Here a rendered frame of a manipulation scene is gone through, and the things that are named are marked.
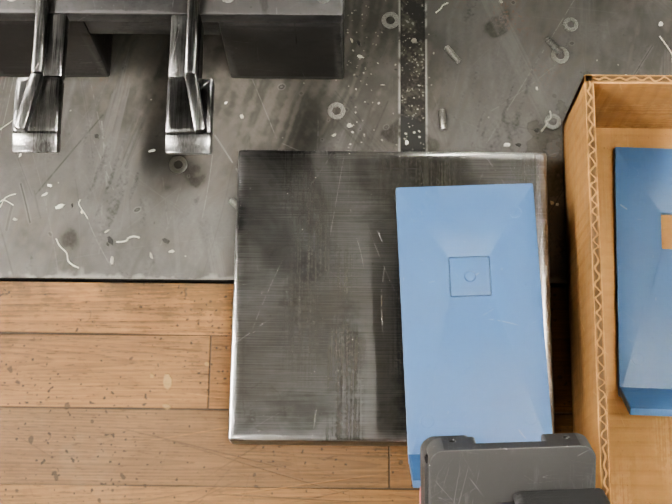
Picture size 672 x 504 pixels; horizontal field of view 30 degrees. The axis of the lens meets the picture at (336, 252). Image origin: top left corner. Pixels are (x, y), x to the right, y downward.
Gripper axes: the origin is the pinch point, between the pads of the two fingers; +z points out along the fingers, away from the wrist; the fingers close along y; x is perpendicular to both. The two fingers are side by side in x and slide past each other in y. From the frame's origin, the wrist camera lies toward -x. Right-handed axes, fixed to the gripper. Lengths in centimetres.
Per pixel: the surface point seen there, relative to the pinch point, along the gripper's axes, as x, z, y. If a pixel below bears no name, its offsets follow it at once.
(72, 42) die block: 20.2, 14.8, 19.2
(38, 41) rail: 21.1, 10.3, 19.7
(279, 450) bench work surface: 9.7, 8.2, -2.1
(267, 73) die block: 9.9, 17.9, 16.9
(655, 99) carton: -10.9, 12.3, 15.5
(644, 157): -11.1, 14.7, 11.9
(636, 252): -10.1, 12.1, 7.1
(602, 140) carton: -8.9, 15.7, 12.8
